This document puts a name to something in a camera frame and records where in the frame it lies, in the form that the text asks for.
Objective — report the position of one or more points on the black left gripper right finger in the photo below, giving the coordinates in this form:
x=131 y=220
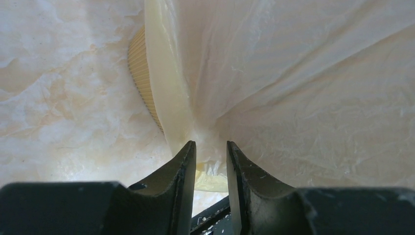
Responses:
x=261 y=204

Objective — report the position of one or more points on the translucent yellowish trash bag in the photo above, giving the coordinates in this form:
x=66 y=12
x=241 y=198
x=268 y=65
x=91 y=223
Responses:
x=316 y=92

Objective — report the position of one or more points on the orange plastic trash bin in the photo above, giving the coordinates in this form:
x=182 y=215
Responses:
x=138 y=67

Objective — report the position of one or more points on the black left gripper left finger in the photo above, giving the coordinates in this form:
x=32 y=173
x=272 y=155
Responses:
x=160 y=204

